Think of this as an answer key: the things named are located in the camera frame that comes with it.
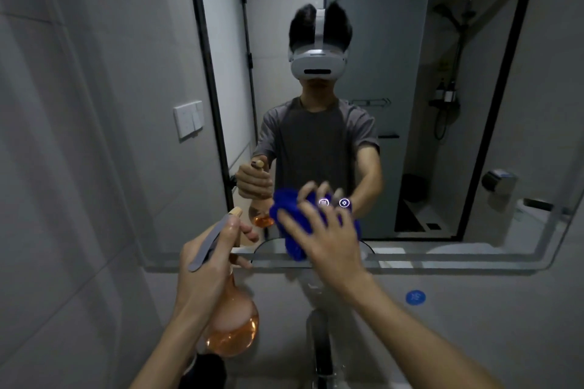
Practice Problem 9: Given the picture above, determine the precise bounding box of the person's left hand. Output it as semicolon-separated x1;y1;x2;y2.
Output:
175;213;261;321

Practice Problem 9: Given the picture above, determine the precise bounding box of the blue cloth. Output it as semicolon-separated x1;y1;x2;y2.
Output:
269;188;364;262

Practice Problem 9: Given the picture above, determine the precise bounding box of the person's right hand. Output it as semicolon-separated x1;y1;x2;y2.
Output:
277;181;373;298

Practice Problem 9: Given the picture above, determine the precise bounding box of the person's right forearm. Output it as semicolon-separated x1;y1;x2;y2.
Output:
351;274;502;389

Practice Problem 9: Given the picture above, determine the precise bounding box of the chrome faucet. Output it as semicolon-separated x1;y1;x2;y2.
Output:
306;309;338;389

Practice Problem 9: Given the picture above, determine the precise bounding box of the rectangular wall mirror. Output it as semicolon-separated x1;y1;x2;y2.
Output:
41;0;584;274

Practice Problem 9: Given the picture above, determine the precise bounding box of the orange spray bottle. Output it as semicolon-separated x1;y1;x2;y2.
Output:
187;207;260;357

